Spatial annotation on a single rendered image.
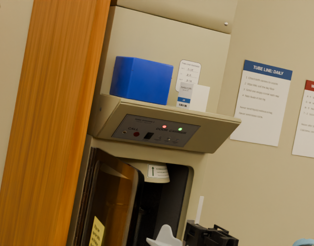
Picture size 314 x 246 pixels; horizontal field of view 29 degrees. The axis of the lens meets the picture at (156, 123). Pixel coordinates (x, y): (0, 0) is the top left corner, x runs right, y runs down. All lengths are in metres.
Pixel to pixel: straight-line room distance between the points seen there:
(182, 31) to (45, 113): 0.38
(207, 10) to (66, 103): 0.42
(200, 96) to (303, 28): 0.91
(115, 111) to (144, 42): 0.21
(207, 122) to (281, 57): 0.84
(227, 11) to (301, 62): 0.76
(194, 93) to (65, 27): 0.34
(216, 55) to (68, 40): 0.37
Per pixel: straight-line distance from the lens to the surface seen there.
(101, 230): 1.27
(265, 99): 2.17
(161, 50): 1.46
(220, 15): 1.54
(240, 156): 2.15
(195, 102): 1.41
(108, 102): 1.35
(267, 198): 2.25
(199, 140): 1.47
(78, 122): 1.29
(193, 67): 1.50
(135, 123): 1.36
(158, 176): 1.52
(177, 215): 1.58
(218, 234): 1.23
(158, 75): 1.34
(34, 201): 1.48
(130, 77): 1.31
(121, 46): 1.41
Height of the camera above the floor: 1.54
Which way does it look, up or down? 3 degrees down
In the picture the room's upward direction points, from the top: 11 degrees clockwise
